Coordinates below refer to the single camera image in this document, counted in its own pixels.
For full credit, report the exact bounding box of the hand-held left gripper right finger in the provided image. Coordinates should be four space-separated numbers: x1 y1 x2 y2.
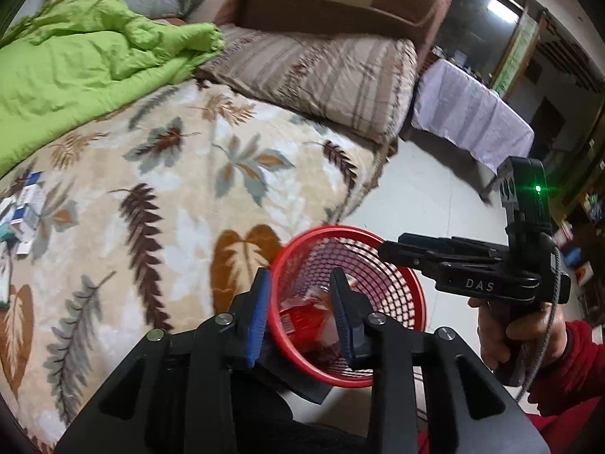
329 269 551 454

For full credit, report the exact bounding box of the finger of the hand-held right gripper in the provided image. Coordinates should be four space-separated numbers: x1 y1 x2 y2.
379 240 441 290
399 233 510 266

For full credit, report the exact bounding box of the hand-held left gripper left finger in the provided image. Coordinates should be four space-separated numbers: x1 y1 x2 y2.
54 267 272 454

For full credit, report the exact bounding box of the red plastic mesh basket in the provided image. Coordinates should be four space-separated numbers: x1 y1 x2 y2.
267 225 428 389

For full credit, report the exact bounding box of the red and white snack packet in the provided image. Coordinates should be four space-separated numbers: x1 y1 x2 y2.
279 292 342 356

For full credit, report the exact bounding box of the blue and white box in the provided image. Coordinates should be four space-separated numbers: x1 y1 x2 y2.
9 171 47 243

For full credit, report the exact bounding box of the person's red sleeved right forearm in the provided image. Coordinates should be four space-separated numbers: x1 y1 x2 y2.
524 320 605 454

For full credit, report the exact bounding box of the person's right hand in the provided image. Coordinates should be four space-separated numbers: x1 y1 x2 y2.
468 298 569 372

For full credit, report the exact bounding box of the person's black trouser leg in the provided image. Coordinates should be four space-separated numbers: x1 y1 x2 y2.
229 384 379 454

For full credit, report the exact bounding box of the white tablecloth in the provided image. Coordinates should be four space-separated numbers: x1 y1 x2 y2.
409 58 536 181

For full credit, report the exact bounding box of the leaf print blanket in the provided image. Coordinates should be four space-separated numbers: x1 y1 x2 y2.
0 77 392 454

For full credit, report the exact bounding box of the striped beige pillow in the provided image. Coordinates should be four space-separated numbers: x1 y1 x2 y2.
195 23 420 146

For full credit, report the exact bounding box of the dark glass cabinet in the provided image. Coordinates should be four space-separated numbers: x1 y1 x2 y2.
424 0 531 92

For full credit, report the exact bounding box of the green quilt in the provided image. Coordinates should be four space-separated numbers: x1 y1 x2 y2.
0 0 226 179

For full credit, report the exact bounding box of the grey braided cable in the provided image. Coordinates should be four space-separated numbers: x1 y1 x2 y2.
517 239 574 401

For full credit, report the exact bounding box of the green wall scroll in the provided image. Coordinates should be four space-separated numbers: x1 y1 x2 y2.
490 8 540 101

